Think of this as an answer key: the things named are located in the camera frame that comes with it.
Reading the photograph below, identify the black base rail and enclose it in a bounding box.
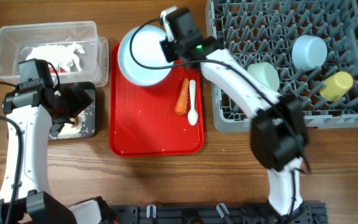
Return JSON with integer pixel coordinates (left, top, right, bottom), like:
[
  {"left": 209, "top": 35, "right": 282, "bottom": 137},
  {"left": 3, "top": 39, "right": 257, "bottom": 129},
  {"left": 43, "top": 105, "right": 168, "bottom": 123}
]
[{"left": 103, "top": 202, "right": 329, "bottom": 224}]

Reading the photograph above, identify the light green bowl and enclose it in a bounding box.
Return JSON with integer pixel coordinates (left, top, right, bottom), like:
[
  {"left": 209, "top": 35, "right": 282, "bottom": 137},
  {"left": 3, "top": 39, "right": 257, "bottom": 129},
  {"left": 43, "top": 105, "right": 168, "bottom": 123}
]
[{"left": 247, "top": 62, "right": 280, "bottom": 91}]

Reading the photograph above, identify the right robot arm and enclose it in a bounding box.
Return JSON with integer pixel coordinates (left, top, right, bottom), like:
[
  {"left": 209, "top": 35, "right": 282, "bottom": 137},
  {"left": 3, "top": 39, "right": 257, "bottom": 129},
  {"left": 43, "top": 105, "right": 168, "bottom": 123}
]
[{"left": 159, "top": 6, "right": 309, "bottom": 223}]

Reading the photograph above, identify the light blue rice bowl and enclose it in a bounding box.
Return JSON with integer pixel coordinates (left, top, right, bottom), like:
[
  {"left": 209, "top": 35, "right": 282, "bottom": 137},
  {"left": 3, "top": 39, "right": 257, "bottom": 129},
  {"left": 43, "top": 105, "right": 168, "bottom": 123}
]
[{"left": 292, "top": 35, "right": 328, "bottom": 72}]

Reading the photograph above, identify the large light blue plate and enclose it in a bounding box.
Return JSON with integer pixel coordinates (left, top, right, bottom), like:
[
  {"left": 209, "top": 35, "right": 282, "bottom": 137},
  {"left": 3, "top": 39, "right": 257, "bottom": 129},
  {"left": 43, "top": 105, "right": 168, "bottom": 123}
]
[{"left": 117, "top": 25, "right": 173, "bottom": 86}]

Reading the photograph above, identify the red serving tray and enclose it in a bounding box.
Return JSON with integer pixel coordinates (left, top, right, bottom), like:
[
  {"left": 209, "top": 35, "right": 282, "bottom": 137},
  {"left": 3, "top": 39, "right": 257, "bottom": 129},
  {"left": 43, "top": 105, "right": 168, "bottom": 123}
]
[{"left": 109, "top": 45, "right": 205, "bottom": 157}]

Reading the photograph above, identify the white tissue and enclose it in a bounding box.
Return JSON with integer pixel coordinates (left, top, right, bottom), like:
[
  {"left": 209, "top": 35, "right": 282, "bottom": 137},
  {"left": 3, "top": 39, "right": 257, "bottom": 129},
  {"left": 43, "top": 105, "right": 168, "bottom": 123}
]
[{"left": 20, "top": 43, "right": 85, "bottom": 72}]

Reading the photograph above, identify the black tray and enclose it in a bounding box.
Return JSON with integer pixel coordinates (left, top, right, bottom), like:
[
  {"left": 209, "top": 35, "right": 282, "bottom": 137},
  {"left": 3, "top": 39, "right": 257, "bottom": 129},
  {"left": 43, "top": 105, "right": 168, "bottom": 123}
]
[{"left": 48, "top": 82, "right": 96, "bottom": 140}]

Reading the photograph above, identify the orange carrot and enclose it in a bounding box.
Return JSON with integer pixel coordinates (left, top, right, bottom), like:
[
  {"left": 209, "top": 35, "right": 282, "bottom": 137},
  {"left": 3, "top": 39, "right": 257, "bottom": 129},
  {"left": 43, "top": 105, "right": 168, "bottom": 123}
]
[{"left": 175, "top": 78, "right": 190, "bottom": 115}]

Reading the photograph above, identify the yellow cup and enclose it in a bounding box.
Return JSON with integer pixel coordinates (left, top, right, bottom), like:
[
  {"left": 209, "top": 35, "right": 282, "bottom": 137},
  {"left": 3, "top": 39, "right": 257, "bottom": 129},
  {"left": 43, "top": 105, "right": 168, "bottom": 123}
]
[{"left": 319, "top": 72, "right": 354, "bottom": 102}]

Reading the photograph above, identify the white rice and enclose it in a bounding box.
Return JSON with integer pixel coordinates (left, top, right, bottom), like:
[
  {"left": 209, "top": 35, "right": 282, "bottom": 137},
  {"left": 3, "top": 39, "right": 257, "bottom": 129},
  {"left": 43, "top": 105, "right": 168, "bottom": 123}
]
[{"left": 55, "top": 111, "right": 96, "bottom": 139}]

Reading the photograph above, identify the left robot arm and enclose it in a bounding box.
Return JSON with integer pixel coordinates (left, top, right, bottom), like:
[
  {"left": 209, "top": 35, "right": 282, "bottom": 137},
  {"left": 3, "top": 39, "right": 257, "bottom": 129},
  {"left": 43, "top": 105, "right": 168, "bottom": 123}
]
[{"left": 0, "top": 58, "right": 105, "bottom": 223}]

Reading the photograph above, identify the red snack wrapper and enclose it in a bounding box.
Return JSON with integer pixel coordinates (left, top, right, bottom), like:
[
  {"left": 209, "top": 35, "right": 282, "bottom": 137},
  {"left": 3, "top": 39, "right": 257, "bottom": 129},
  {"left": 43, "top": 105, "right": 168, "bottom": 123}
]
[{"left": 48, "top": 65, "right": 64, "bottom": 75}]

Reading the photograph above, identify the grey dishwasher rack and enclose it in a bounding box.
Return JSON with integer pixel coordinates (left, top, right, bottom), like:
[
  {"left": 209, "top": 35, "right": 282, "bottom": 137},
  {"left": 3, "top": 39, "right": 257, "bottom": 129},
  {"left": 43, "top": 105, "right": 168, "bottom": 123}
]
[{"left": 205, "top": 0, "right": 358, "bottom": 129}]

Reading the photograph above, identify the clear plastic bin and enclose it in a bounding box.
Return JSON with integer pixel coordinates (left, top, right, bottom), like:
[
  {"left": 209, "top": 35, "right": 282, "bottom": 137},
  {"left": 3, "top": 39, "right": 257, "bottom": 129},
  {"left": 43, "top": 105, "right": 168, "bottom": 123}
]
[{"left": 0, "top": 21, "right": 109, "bottom": 86}]

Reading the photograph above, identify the white spoon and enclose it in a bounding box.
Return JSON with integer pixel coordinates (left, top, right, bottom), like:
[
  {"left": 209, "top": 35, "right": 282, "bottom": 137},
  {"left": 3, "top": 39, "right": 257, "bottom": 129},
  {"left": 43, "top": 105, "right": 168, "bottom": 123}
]
[{"left": 188, "top": 80, "right": 198, "bottom": 126}]

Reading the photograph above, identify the brown mushroom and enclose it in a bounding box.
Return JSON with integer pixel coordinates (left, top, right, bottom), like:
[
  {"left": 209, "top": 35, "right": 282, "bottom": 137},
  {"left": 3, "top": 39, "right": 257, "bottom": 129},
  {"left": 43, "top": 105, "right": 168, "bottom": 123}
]
[{"left": 67, "top": 117, "right": 79, "bottom": 128}]

